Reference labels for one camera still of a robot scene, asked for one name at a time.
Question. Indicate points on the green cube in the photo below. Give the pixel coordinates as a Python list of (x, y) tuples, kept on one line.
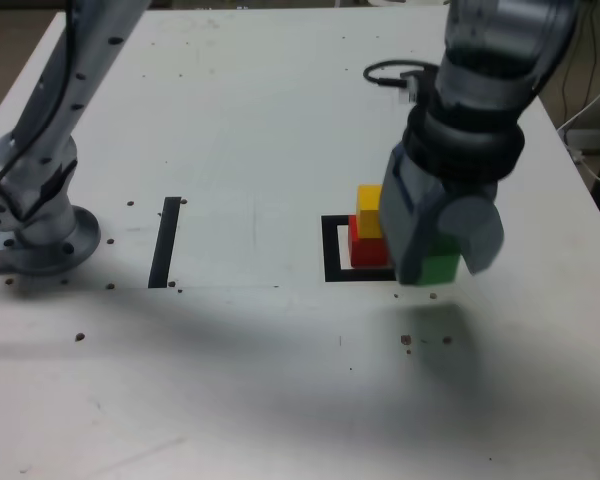
[(442, 267)]

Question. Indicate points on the yellow cube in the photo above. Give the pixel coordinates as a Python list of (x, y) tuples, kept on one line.
[(369, 210)]

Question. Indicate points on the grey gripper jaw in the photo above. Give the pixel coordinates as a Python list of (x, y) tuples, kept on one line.
[(405, 220), (475, 230)]

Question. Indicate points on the black tape strip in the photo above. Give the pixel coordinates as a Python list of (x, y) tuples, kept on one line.
[(164, 240)]

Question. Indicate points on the black tape square outline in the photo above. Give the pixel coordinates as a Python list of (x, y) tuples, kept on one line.
[(330, 250)]

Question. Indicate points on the red cube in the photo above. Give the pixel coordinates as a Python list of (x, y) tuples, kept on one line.
[(370, 252)]

